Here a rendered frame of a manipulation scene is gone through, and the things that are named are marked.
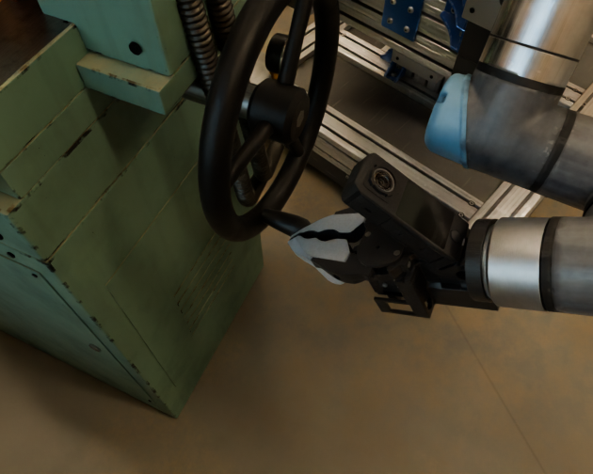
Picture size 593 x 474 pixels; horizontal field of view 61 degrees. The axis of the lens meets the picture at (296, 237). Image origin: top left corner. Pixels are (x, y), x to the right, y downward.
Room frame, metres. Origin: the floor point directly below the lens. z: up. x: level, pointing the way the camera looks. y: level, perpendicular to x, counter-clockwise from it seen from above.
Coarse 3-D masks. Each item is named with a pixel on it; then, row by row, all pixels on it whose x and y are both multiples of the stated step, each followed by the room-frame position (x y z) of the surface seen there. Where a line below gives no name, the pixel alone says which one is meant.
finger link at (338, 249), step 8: (296, 240) 0.28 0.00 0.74; (304, 240) 0.28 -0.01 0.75; (312, 240) 0.27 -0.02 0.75; (336, 240) 0.27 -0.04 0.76; (344, 240) 0.26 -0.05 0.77; (296, 248) 0.27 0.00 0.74; (304, 248) 0.27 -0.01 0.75; (312, 248) 0.26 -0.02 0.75; (320, 248) 0.26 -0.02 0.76; (328, 248) 0.26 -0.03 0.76; (336, 248) 0.25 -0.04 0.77; (344, 248) 0.25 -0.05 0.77; (304, 256) 0.26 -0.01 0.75; (312, 256) 0.25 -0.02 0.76; (320, 256) 0.25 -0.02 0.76; (328, 256) 0.25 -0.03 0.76; (336, 256) 0.24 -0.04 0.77; (344, 256) 0.24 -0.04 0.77; (312, 264) 0.25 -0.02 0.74; (320, 272) 0.26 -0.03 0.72; (336, 280) 0.25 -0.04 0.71
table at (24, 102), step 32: (32, 0) 0.45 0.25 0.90; (0, 32) 0.40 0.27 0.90; (32, 32) 0.40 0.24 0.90; (64, 32) 0.40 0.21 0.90; (0, 64) 0.36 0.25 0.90; (32, 64) 0.36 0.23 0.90; (64, 64) 0.39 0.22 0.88; (96, 64) 0.40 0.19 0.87; (128, 64) 0.40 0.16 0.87; (192, 64) 0.41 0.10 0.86; (0, 96) 0.32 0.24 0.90; (32, 96) 0.35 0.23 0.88; (64, 96) 0.37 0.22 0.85; (128, 96) 0.37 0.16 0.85; (160, 96) 0.36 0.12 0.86; (0, 128) 0.31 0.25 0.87; (32, 128) 0.33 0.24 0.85; (0, 160) 0.29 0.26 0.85
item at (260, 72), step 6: (264, 54) 0.74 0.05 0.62; (258, 60) 0.72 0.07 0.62; (264, 60) 0.72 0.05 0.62; (258, 66) 0.71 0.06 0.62; (264, 66) 0.71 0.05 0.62; (252, 72) 0.69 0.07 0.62; (258, 72) 0.69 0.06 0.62; (264, 72) 0.69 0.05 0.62; (252, 78) 0.67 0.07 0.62; (258, 78) 0.67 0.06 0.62; (264, 78) 0.67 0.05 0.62; (252, 84) 0.66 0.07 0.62
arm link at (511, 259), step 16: (496, 224) 0.23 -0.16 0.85; (512, 224) 0.22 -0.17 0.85; (528, 224) 0.22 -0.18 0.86; (544, 224) 0.22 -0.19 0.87; (496, 240) 0.21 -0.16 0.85; (512, 240) 0.21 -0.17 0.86; (528, 240) 0.20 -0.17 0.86; (496, 256) 0.20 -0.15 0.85; (512, 256) 0.19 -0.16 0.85; (528, 256) 0.19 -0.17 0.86; (496, 272) 0.19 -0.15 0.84; (512, 272) 0.18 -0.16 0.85; (528, 272) 0.18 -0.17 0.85; (496, 288) 0.18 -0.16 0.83; (512, 288) 0.18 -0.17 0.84; (528, 288) 0.17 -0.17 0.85; (496, 304) 0.18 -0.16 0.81; (512, 304) 0.17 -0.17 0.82; (528, 304) 0.17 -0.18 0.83
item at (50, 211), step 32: (96, 128) 0.39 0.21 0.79; (128, 128) 0.43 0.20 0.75; (64, 160) 0.34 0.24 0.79; (96, 160) 0.37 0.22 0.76; (128, 160) 0.41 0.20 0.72; (0, 192) 0.30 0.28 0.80; (32, 192) 0.30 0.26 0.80; (64, 192) 0.33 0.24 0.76; (96, 192) 0.36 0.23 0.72; (0, 224) 0.28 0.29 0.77; (32, 224) 0.28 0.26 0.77; (64, 224) 0.31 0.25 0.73; (32, 256) 0.28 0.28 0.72
